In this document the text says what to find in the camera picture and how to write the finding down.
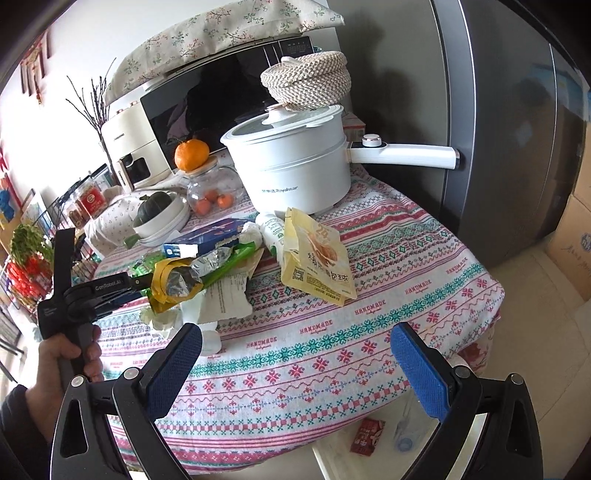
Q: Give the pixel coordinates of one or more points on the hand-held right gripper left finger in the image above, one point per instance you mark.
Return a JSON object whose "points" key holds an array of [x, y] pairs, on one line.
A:
{"points": [[178, 369]]}

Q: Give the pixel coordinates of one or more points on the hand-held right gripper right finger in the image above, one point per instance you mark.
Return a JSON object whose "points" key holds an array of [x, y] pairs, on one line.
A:
{"points": [[418, 369]]}

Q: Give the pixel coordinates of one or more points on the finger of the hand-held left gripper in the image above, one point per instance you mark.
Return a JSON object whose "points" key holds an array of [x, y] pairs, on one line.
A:
{"points": [[138, 282], [115, 305]]}

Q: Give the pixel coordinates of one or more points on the yellow wrapper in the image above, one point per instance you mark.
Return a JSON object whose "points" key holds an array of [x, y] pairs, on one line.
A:
{"points": [[161, 277]]}

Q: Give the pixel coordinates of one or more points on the white tissue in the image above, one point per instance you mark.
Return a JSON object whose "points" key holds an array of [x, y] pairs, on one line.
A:
{"points": [[251, 233], [210, 339]]}

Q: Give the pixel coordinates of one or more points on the silver foil wrapper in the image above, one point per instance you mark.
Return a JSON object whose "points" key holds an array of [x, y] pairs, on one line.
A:
{"points": [[210, 261]]}

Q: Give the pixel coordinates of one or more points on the dark blue drink carton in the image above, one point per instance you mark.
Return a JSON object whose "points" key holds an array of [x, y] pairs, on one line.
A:
{"points": [[207, 235]]}

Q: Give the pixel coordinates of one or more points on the white paper receipt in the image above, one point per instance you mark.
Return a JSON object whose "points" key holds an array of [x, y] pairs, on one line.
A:
{"points": [[221, 295]]}

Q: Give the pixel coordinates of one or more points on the green snack wrapper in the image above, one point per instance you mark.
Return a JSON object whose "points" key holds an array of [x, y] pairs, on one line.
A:
{"points": [[242, 256]]}

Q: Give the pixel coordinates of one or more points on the white plastic bin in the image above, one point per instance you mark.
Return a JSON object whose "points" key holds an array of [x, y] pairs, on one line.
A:
{"points": [[341, 461]]}

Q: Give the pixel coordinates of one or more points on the white plastic bottle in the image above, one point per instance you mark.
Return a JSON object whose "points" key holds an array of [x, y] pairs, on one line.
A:
{"points": [[272, 228]]}

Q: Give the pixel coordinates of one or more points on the yellow snack bag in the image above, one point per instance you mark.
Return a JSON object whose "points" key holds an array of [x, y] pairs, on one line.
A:
{"points": [[314, 263]]}

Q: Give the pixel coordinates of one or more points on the person's left forearm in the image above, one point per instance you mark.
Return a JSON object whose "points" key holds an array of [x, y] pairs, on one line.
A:
{"points": [[18, 431]]}

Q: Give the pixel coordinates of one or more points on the person's left hand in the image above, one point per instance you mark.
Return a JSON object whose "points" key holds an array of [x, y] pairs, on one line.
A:
{"points": [[48, 369]]}

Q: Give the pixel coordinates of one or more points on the red packets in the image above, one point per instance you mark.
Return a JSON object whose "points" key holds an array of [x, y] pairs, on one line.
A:
{"points": [[27, 279]]}

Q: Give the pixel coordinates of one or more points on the white bowl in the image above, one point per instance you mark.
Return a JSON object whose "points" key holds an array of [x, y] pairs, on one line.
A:
{"points": [[159, 231]]}

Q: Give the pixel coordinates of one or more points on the white patterned cloth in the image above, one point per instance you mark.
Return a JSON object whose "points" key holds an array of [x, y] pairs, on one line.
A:
{"points": [[108, 221]]}

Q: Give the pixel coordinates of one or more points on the green vegetables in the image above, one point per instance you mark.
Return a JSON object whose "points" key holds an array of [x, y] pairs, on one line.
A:
{"points": [[27, 242]]}

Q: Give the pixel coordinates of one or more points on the clear plastic bottle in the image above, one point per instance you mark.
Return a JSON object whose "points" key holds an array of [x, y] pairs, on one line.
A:
{"points": [[405, 443]]}

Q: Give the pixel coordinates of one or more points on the green squash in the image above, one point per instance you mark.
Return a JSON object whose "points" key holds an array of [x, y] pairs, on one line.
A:
{"points": [[154, 207]]}

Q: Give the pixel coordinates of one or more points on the red packet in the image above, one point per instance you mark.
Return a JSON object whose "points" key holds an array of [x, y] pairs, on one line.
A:
{"points": [[367, 436]]}

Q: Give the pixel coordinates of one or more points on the red tin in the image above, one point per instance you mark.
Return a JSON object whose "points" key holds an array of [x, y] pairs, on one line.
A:
{"points": [[92, 202]]}

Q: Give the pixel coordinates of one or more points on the patterned tablecloth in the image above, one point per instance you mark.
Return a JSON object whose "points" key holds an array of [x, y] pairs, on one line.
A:
{"points": [[323, 346]]}

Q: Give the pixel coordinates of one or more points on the small orange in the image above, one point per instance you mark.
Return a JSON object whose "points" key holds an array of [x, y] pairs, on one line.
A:
{"points": [[226, 201], [201, 206], [211, 194]]}

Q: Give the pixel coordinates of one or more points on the brown paper bag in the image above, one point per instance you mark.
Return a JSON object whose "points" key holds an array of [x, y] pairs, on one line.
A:
{"points": [[255, 265]]}

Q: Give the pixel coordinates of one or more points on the crumpled white tissue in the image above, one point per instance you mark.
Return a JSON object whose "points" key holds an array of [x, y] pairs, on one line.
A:
{"points": [[251, 233]]}

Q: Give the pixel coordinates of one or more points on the glass jar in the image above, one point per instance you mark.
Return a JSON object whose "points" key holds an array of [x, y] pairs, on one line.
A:
{"points": [[217, 177]]}

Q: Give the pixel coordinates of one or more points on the large orange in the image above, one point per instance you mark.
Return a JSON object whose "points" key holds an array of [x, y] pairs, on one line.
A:
{"points": [[191, 154]]}

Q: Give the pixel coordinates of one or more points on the cream air fryer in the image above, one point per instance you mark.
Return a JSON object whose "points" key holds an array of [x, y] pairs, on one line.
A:
{"points": [[129, 138]]}

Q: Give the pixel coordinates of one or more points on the dry branches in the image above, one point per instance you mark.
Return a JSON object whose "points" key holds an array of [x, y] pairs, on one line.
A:
{"points": [[94, 121]]}

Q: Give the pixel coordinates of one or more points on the black microwave oven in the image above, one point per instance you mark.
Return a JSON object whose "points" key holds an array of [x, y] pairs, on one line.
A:
{"points": [[194, 106]]}

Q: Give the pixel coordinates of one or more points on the white electric pot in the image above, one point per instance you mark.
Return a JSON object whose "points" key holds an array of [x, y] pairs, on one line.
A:
{"points": [[286, 170]]}

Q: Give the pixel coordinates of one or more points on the cardboard box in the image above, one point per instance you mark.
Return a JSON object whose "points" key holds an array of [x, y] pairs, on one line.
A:
{"points": [[570, 240]]}

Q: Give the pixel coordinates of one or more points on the pink box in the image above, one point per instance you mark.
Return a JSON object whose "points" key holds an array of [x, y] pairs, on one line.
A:
{"points": [[355, 124]]}

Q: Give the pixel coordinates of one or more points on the floral cloth cover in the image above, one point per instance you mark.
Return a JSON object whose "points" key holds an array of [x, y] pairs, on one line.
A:
{"points": [[207, 32]]}

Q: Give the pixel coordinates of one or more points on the grey refrigerator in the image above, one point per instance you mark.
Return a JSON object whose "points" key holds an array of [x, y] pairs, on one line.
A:
{"points": [[485, 115]]}

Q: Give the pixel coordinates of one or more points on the red wall hanging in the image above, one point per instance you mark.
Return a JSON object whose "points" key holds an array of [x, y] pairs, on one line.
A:
{"points": [[37, 64]]}

